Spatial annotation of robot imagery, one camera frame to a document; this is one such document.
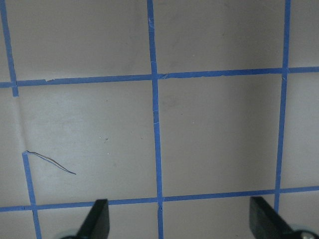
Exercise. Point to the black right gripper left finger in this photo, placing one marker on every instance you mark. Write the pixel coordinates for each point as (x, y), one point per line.
(97, 223)

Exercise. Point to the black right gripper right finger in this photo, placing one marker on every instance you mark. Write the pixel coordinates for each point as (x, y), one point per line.
(265, 223)

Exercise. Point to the loose blue tape thread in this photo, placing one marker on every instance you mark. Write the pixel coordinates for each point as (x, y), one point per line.
(50, 160)

